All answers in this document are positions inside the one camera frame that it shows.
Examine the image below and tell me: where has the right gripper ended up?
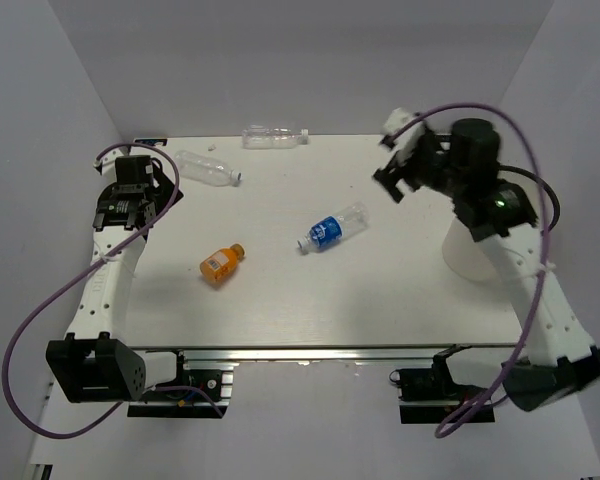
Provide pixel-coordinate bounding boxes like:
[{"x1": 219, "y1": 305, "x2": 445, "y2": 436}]
[{"x1": 371, "y1": 128, "x2": 465, "y2": 203}]

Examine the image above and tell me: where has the blue label water bottle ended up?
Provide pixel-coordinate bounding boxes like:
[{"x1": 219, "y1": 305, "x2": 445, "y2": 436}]
[{"x1": 297, "y1": 202, "x2": 369, "y2": 254}]

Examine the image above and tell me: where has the orange juice bottle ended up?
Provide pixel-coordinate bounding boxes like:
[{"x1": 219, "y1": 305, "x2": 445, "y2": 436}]
[{"x1": 199, "y1": 244, "x2": 245, "y2": 286}]

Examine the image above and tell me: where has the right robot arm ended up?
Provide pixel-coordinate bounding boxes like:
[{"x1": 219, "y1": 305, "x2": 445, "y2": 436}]
[{"x1": 373, "y1": 110, "x2": 600, "y2": 412}]

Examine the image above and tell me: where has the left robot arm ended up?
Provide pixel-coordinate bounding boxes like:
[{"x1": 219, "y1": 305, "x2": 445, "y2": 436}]
[{"x1": 46, "y1": 155, "x2": 192, "y2": 403}]

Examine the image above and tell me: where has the white bin black rim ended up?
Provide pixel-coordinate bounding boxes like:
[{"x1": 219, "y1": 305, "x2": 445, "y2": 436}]
[{"x1": 441, "y1": 169, "x2": 561, "y2": 282}]

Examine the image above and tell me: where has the black logo sticker left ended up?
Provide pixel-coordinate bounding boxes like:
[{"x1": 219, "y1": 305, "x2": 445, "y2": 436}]
[{"x1": 134, "y1": 138, "x2": 167, "y2": 147}]

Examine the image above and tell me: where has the clear bottle near left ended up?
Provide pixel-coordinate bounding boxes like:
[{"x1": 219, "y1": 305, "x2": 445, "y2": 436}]
[{"x1": 173, "y1": 150, "x2": 242, "y2": 187}]

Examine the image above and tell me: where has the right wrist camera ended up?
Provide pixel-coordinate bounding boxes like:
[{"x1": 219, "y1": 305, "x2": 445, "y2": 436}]
[{"x1": 380, "y1": 108, "x2": 424, "y2": 152}]

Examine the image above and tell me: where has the clear bottle at back wall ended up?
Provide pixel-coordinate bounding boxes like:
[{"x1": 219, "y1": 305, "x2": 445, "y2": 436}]
[{"x1": 242, "y1": 126, "x2": 309, "y2": 150}]

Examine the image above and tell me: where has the aluminium table rail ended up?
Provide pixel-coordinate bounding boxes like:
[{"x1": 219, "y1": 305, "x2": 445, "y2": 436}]
[{"x1": 124, "y1": 343, "x2": 511, "y2": 369}]

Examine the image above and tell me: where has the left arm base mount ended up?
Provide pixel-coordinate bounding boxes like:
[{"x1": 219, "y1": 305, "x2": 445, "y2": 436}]
[{"x1": 127, "y1": 350, "x2": 237, "y2": 419}]

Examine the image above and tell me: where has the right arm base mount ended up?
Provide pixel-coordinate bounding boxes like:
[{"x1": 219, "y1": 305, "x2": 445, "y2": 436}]
[{"x1": 389, "y1": 344, "x2": 504, "y2": 425}]

